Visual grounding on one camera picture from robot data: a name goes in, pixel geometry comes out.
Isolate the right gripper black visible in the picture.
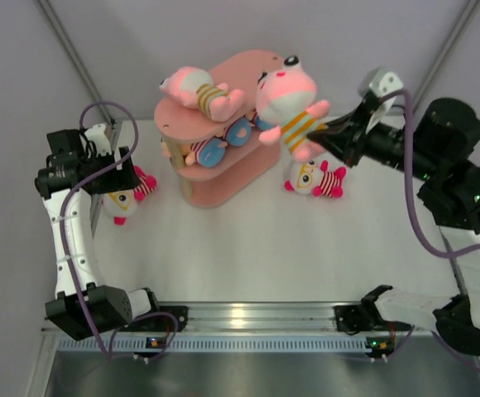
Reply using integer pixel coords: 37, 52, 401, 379
307, 98, 436, 179

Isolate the white glasses plush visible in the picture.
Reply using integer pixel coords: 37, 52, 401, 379
101, 165, 157, 226
284, 160, 347, 199

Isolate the small pink frog plush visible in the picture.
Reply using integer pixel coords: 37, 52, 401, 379
255, 55, 330, 163

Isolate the orange-head blue-body plush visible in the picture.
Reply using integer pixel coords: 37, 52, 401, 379
250, 110, 274, 131

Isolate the large pink frog plush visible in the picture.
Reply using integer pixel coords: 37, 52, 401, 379
159, 66, 246, 122

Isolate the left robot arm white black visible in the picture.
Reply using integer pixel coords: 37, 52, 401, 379
35, 123, 162, 341

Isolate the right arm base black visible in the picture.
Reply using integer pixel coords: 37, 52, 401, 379
334, 304, 390, 335

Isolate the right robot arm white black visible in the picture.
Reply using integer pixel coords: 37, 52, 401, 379
309, 93, 480, 356

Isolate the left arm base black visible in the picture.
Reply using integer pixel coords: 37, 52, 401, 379
118, 304, 189, 332

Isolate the pink three-tier shelf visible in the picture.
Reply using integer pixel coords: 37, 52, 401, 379
154, 50, 283, 208

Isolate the blue plush on shelf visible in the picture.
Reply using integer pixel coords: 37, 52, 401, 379
223, 117, 254, 147
185, 137, 228, 168

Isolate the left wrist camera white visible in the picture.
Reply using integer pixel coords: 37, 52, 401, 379
85, 123, 113, 156

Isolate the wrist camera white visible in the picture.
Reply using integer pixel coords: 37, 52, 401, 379
356, 67, 405, 129
85, 123, 113, 156

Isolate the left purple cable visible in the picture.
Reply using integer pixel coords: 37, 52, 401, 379
60, 101, 180, 361

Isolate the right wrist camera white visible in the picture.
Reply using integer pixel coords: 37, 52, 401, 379
356, 67, 405, 129

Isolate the aluminium mounting rail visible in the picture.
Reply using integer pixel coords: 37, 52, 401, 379
41, 300, 439, 332

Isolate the slotted cable duct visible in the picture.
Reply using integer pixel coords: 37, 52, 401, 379
53, 333, 394, 353

